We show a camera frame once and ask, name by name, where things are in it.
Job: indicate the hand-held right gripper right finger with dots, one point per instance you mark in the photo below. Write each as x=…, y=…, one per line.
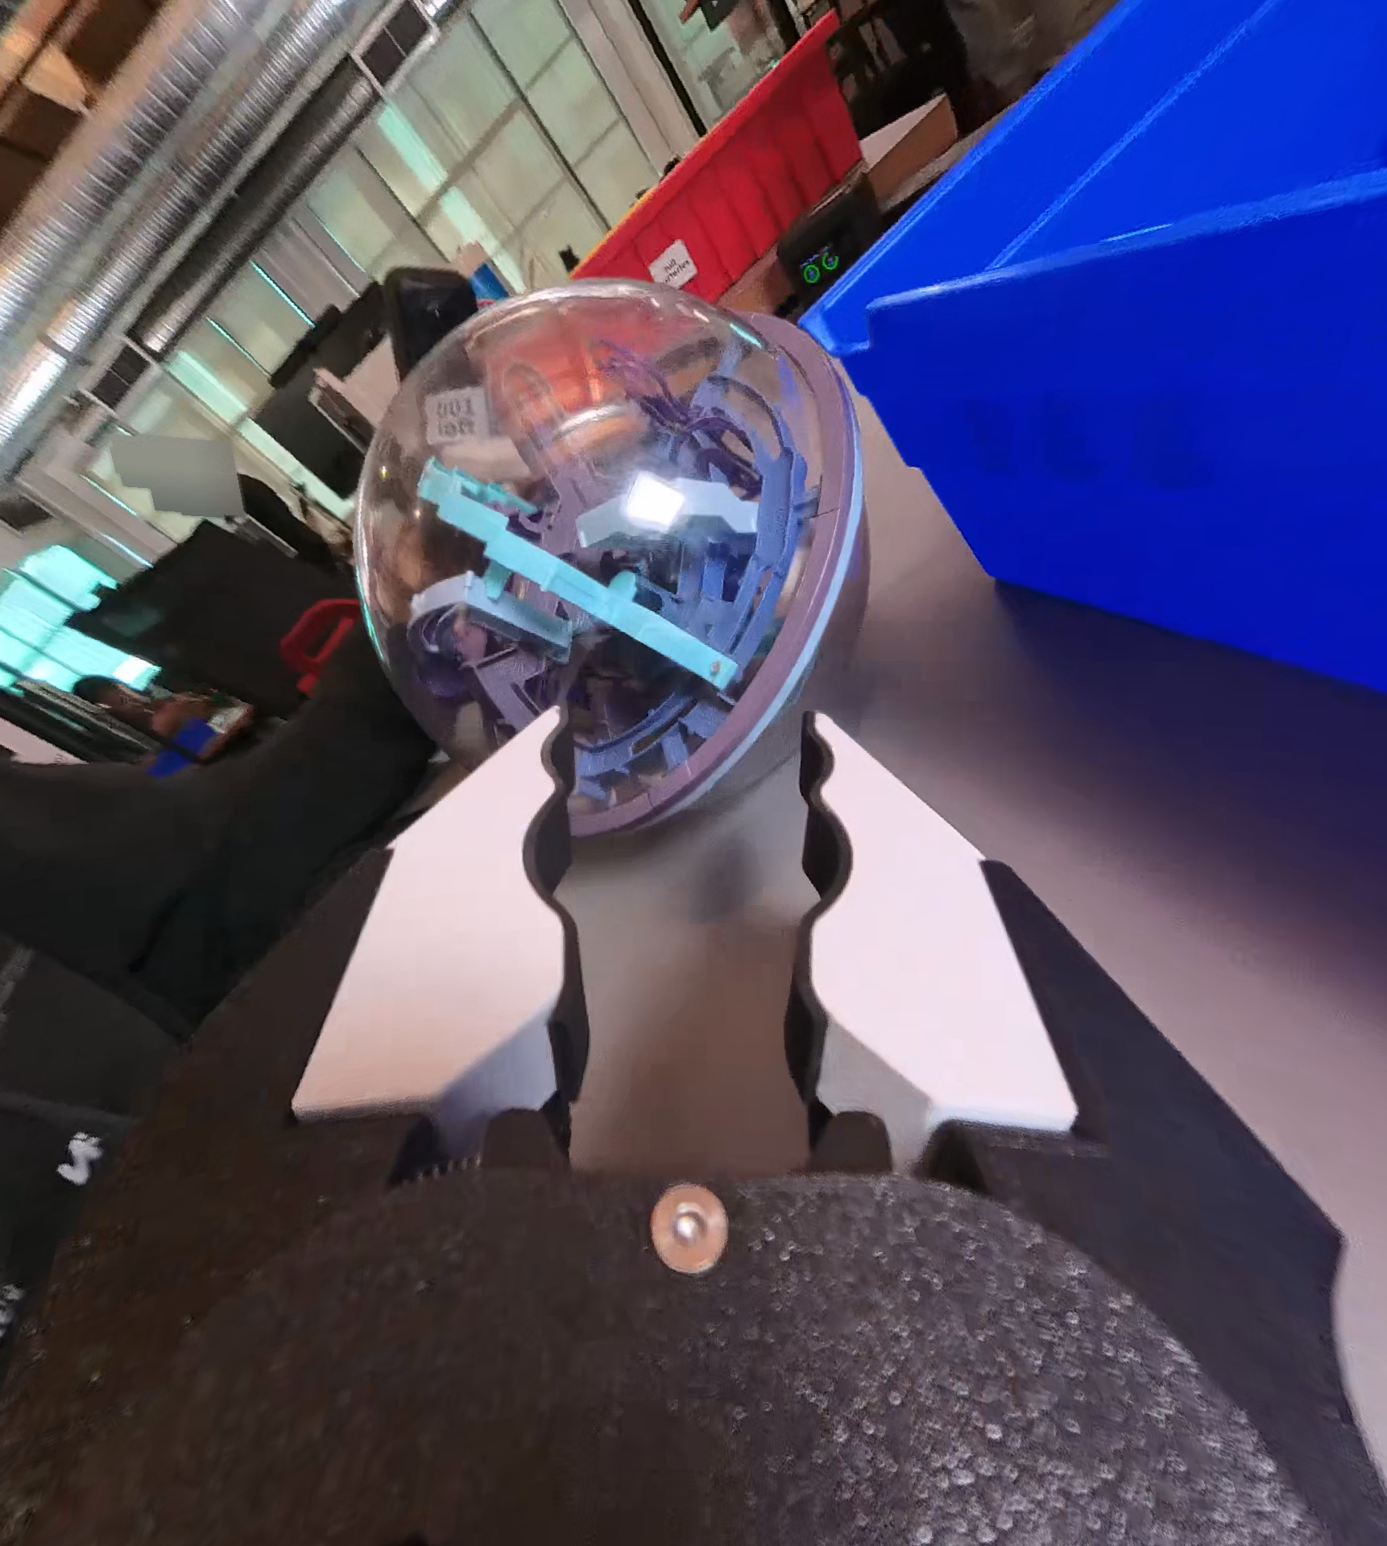
x=934, y=966

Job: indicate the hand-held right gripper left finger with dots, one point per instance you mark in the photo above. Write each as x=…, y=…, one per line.
x=440, y=953

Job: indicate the clear plastic maze ball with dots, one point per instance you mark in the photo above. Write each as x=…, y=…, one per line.
x=596, y=543

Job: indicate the red plastic object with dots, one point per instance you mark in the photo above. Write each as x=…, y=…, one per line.
x=325, y=639

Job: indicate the red plastic bin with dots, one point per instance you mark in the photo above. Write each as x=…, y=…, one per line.
x=741, y=180

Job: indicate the black charger with green display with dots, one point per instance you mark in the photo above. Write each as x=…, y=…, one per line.
x=838, y=235

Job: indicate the blue plastic bin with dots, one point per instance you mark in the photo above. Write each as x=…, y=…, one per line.
x=1189, y=362

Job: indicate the silver ventilation duct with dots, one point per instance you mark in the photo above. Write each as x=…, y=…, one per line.
x=101, y=217

